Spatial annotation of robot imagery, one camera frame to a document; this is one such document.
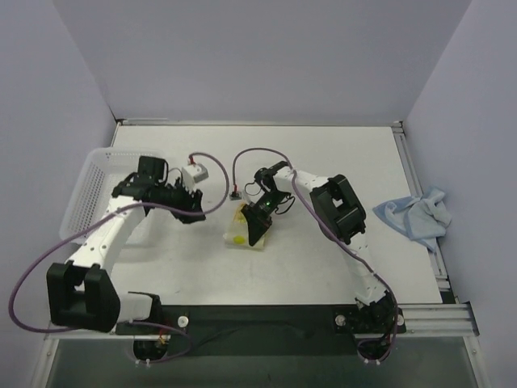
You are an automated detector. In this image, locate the aluminium right side rail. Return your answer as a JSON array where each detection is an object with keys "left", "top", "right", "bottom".
[{"left": 391, "top": 120, "right": 458, "bottom": 304}]

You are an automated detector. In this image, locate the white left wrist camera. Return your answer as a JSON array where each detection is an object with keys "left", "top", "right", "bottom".
[{"left": 181, "top": 163, "right": 209, "bottom": 187}]

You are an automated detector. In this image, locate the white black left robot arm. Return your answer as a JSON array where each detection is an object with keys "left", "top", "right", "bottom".
[{"left": 46, "top": 156, "right": 208, "bottom": 333}]

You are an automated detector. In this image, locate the yellow green patterned towel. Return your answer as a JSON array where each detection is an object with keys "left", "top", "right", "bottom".
[{"left": 223, "top": 202, "right": 267, "bottom": 251}]

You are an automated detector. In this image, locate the light blue towel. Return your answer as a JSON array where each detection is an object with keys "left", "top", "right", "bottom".
[{"left": 372, "top": 186, "right": 452, "bottom": 253}]

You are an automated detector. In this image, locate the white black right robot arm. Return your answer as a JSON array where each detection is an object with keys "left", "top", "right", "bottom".
[{"left": 242, "top": 161, "right": 397, "bottom": 331}]

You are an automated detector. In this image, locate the aluminium rail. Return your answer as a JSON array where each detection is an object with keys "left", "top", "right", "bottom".
[
  {"left": 46, "top": 294, "right": 479, "bottom": 337},
  {"left": 391, "top": 120, "right": 458, "bottom": 304}
]

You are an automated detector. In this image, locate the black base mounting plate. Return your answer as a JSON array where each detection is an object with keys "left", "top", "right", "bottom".
[{"left": 115, "top": 305, "right": 406, "bottom": 362}]

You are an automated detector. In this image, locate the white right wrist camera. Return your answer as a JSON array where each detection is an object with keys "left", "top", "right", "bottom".
[{"left": 229, "top": 192, "right": 242, "bottom": 200}]

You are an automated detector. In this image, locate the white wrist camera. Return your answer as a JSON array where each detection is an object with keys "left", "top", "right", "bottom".
[
  {"left": 229, "top": 192, "right": 242, "bottom": 200},
  {"left": 181, "top": 163, "right": 209, "bottom": 187}
]

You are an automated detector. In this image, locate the aluminium front rail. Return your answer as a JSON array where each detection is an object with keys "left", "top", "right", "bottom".
[{"left": 46, "top": 294, "right": 479, "bottom": 337}]

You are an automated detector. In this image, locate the white perforated plastic basket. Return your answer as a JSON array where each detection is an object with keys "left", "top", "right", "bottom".
[{"left": 59, "top": 147, "right": 164, "bottom": 239}]

